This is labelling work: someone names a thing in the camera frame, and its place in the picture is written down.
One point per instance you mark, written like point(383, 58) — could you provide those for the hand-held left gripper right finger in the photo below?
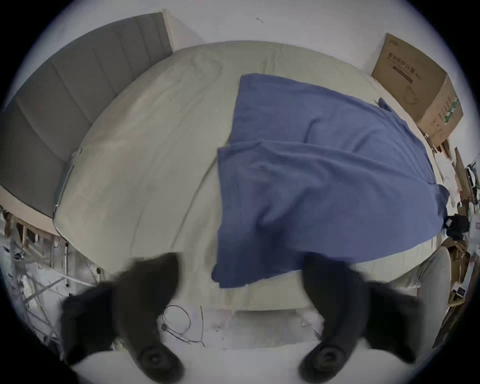
point(337, 300)

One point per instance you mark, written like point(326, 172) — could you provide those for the blue shirt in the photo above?
point(318, 180)

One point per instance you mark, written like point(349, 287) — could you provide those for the person's legs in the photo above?
point(437, 285)

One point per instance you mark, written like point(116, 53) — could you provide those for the bed with beige sheet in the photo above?
point(150, 150)

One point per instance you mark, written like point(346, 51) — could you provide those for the grey padded headboard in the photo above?
point(56, 112)

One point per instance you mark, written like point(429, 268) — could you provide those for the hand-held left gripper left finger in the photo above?
point(142, 300)

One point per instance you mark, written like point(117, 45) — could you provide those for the brown cardboard carton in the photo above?
point(420, 86)

